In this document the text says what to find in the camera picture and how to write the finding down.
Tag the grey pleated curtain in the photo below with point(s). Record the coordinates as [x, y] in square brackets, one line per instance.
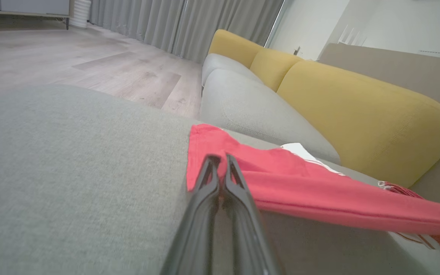
[166, 19]

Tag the large grey sofa seat cushion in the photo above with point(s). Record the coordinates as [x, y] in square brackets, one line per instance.
[71, 172]

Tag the small grey sofa seat cushion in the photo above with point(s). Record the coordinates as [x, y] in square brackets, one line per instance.
[250, 110]
[224, 65]

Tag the red white striped jersey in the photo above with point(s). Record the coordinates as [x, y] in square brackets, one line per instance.
[319, 191]

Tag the taupe flat panel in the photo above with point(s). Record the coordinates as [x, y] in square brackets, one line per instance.
[414, 72]

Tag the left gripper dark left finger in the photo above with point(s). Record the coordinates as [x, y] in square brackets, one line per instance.
[197, 229]

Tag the white ribbed cylinder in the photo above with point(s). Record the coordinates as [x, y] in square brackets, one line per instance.
[79, 13]

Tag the yellow sofa back cushion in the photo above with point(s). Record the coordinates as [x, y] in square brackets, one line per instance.
[231, 46]
[357, 114]
[273, 67]

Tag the low wooden cabinet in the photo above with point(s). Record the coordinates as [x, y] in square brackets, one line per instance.
[25, 7]

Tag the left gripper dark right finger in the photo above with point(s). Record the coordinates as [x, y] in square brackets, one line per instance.
[248, 236]

